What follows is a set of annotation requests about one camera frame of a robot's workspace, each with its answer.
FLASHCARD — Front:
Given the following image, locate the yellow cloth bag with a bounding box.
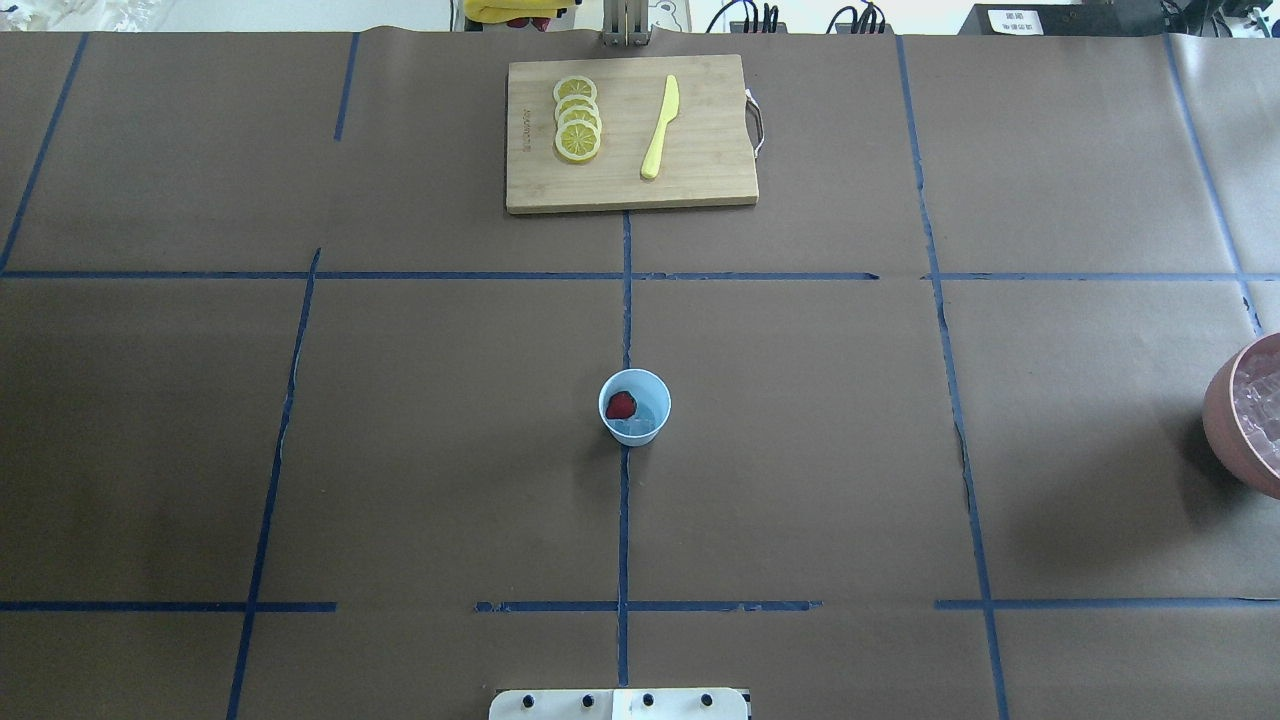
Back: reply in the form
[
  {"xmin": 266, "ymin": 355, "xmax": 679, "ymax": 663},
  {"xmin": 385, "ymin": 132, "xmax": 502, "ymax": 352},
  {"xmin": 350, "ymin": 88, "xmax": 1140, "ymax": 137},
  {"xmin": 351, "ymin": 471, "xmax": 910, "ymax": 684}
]
[{"xmin": 463, "ymin": 0, "xmax": 581, "ymax": 26}]

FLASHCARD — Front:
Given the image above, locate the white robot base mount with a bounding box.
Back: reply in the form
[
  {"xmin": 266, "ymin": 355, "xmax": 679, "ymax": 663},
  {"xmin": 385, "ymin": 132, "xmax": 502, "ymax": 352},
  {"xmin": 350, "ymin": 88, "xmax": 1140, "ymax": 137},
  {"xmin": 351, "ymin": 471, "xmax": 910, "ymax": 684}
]
[{"xmin": 488, "ymin": 687, "xmax": 753, "ymax": 719}]

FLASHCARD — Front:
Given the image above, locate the light blue plastic cup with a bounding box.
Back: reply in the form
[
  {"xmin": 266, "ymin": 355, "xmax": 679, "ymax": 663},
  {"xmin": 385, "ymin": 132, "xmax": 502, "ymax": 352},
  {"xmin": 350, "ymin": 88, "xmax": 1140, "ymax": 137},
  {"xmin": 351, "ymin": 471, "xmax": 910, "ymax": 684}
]
[{"xmin": 596, "ymin": 368, "xmax": 672, "ymax": 448}]

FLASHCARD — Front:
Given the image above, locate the wooden cutting board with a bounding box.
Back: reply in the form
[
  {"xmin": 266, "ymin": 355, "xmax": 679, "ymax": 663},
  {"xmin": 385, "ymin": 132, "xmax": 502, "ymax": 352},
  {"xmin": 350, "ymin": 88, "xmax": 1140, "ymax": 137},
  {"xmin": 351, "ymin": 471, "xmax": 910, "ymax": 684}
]
[{"xmin": 506, "ymin": 54, "xmax": 760, "ymax": 215}]

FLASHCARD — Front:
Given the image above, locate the aluminium frame post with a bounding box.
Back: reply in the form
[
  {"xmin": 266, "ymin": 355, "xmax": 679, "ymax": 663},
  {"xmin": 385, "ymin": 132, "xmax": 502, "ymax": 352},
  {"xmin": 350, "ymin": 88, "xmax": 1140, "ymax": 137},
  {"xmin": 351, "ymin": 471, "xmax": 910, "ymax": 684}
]
[{"xmin": 602, "ymin": 0, "xmax": 652, "ymax": 47}]

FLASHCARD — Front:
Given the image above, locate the clear ice cube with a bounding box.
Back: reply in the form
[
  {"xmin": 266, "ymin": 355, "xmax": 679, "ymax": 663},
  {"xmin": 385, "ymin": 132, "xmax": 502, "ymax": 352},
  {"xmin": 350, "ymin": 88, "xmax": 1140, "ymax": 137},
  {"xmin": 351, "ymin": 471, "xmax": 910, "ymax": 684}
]
[{"xmin": 608, "ymin": 406, "xmax": 657, "ymax": 437}]

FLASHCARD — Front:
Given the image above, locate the pink bowl of ice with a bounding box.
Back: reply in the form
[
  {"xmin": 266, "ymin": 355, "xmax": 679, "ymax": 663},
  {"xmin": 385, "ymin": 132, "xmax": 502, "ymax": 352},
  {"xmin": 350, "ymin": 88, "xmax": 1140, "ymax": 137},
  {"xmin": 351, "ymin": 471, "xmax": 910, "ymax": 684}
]
[{"xmin": 1202, "ymin": 333, "xmax": 1279, "ymax": 498}]

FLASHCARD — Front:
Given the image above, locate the yellow plastic knife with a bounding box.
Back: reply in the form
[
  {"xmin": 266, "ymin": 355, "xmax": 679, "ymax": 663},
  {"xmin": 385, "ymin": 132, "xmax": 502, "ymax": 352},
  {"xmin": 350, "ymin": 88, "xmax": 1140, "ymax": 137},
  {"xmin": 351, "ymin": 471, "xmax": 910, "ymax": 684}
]
[{"xmin": 640, "ymin": 74, "xmax": 681, "ymax": 181}]

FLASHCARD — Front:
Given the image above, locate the red strawberry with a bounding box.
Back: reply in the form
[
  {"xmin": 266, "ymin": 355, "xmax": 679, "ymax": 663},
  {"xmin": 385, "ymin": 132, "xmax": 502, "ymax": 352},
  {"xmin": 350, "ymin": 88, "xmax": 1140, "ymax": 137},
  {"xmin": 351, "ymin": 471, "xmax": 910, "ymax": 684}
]
[{"xmin": 604, "ymin": 389, "xmax": 639, "ymax": 421}]

